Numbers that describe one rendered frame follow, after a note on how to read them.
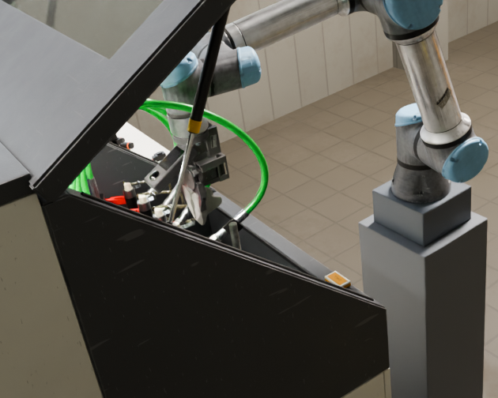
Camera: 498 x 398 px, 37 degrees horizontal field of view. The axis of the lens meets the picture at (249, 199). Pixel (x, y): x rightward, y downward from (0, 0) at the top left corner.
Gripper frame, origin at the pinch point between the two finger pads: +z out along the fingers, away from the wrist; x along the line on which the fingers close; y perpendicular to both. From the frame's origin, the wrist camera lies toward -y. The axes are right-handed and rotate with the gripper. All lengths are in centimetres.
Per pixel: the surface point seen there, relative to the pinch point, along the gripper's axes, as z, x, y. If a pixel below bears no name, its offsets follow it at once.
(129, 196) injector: 2.5, 25.1, -4.8
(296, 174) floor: 111, 169, 136
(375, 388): 35, -33, 18
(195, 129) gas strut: -35.1, -30.3, -10.9
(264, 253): 20.6, 6.1, 17.8
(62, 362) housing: -8, -33, -40
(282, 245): 15.9, -0.1, 19.4
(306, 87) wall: 99, 236, 194
